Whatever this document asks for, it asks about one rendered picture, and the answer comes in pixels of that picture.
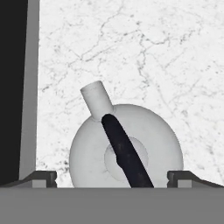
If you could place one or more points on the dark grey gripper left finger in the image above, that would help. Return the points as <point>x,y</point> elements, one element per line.
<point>40,178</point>

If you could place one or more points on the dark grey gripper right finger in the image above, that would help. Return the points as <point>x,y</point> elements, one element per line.
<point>183,178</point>

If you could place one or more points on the black and grey stove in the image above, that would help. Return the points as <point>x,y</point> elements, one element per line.
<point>14,87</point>

